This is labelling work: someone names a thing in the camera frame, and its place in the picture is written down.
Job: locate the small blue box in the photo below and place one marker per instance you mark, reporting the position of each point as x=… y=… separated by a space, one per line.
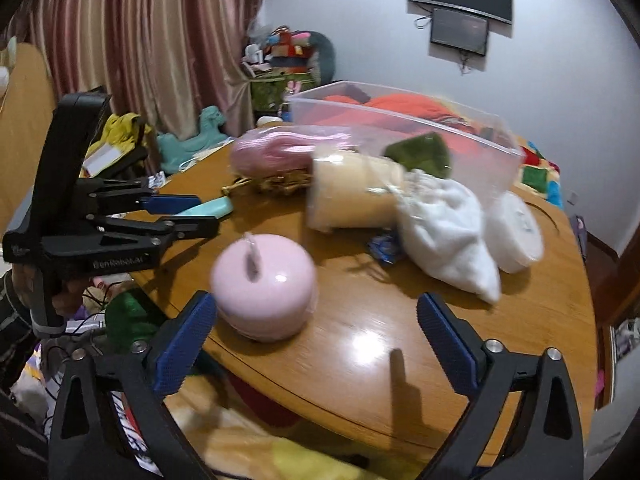
x=385 y=250

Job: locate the person's left hand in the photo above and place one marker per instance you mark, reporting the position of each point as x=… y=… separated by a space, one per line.
x=67 y=296

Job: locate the orange puffer jacket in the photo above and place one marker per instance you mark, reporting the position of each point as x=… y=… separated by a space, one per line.
x=400 y=105

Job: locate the small wall monitor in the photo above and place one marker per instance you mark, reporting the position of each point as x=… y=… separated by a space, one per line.
x=459 y=30

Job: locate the white paper tag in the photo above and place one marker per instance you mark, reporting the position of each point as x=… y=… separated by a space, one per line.
x=102 y=160

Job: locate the colourful patchwork blanket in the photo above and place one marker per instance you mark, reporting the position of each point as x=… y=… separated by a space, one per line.
x=545 y=175

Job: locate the green storage box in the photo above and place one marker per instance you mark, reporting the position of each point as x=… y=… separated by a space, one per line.
x=267 y=92

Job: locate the teal rocking horse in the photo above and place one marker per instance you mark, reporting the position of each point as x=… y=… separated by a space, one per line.
x=185 y=150

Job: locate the dark green cloth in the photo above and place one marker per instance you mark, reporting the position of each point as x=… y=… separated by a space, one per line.
x=132 y=320

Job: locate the yellow cloth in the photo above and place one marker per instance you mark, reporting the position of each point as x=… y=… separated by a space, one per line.
x=120 y=130

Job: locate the cream roll in plastic bag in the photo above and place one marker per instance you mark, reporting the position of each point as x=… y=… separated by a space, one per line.
x=345 y=195

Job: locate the clear plastic bin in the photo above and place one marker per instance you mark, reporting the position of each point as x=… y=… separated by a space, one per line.
x=330 y=110

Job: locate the clear tape roll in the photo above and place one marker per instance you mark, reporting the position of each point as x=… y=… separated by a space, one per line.
x=515 y=232

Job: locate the pink yarn bundle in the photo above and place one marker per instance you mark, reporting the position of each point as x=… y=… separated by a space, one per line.
x=270 y=152

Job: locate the grey plush cushion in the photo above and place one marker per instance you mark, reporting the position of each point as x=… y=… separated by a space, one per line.
x=325 y=55

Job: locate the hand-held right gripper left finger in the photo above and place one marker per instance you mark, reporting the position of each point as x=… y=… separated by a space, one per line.
x=185 y=345

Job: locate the wooden desk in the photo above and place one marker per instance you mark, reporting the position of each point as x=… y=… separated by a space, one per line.
x=350 y=360

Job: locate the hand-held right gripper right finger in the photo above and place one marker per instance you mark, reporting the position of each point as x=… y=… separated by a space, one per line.
x=445 y=345

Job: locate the person's left forearm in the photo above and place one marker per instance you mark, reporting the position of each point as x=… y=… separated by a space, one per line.
x=12 y=330

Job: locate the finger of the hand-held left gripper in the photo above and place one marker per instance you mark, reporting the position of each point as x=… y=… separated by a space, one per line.
x=167 y=204
x=195 y=228

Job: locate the gold foil wrapped candies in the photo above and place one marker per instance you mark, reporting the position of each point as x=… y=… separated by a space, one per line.
x=280 y=182

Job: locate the pink round container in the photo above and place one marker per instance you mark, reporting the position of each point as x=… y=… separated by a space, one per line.
x=265 y=300

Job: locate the yellow printed blanket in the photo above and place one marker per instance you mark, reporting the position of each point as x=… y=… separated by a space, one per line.
x=250 y=440

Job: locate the striped pink curtain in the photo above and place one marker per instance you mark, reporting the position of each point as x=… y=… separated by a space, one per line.
x=150 y=35

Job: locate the pile of plush toys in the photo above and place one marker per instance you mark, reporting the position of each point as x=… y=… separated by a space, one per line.
x=285 y=47

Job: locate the wooden board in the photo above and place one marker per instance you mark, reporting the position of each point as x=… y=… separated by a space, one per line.
x=30 y=110

